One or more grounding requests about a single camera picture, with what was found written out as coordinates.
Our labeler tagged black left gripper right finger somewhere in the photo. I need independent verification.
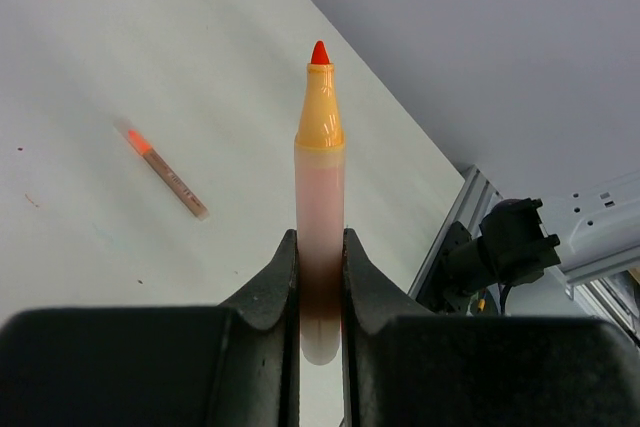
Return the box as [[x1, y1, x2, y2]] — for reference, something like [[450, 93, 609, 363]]
[[342, 229, 639, 426]]

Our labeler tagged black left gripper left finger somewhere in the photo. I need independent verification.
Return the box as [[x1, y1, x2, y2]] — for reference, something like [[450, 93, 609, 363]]
[[1, 231, 300, 426]]

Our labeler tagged translucent orange highlighter marker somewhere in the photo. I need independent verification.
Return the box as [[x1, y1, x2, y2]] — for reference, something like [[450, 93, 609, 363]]
[[294, 40, 346, 366]]

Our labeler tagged wooden orange highlighter pencil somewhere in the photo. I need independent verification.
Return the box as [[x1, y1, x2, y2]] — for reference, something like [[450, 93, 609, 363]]
[[115, 119, 209, 220]]

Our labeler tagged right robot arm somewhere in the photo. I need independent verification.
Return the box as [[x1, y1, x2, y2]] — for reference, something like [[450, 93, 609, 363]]
[[413, 167, 639, 334]]

